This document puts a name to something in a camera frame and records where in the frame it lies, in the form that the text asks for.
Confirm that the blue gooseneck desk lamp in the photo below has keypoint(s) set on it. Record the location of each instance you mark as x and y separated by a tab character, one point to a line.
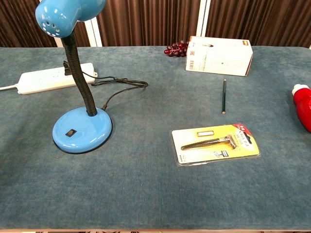
82	126

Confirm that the brown pleated curtain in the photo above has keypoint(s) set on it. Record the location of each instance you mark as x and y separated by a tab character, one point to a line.
150	21

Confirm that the razor in yellow blister pack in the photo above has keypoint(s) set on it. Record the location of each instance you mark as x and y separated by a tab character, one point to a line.
215	145

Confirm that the white power strip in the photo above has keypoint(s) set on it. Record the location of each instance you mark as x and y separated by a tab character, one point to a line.
43	80

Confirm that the blue-grey table cloth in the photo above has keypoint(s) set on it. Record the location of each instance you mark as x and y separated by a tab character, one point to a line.
145	182

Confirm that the red and white plastic bottle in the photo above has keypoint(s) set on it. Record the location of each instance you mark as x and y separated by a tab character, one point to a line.
303	106

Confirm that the white cardboard box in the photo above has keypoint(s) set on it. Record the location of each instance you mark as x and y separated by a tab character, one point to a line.
218	57

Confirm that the red plastic grape bunch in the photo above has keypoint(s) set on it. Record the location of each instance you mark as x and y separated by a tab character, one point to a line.
177	49

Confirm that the dark green pencil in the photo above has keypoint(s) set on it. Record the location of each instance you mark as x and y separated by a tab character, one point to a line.
223	95

